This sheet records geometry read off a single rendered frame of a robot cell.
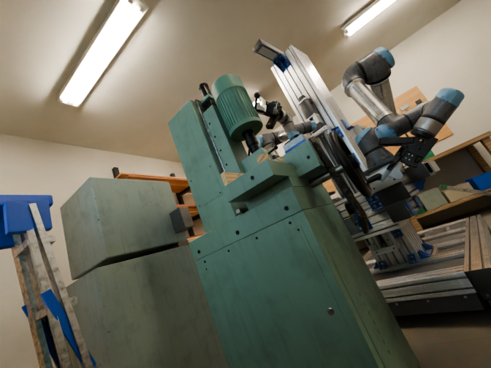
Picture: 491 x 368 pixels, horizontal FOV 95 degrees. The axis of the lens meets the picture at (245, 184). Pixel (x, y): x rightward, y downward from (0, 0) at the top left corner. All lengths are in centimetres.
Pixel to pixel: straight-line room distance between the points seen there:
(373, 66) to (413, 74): 334
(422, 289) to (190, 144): 137
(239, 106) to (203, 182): 42
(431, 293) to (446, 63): 377
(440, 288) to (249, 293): 90
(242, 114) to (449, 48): 404
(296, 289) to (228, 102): 87
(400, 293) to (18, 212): 169
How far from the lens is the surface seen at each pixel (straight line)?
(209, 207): 115
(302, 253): 80
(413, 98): 450
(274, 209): 82
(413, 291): 148
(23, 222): 111
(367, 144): 153
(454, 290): 145
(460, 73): 469
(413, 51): 481
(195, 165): 123
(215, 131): 121
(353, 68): 132
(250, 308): 97
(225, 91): 122
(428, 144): 101
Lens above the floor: 65
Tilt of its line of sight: 16 degrees up
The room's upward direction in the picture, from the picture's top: 23 degrees counter-clockwise
